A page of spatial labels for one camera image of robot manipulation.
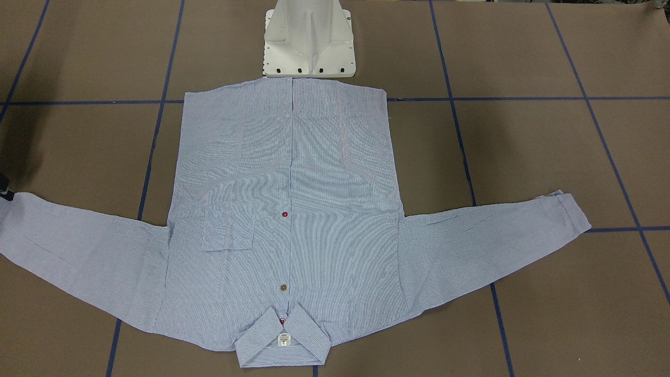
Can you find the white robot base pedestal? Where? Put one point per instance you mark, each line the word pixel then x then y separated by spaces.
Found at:
pixel 309 39

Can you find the blue striped button-up shirt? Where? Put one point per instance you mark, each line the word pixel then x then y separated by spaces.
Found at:
pixel 286 233

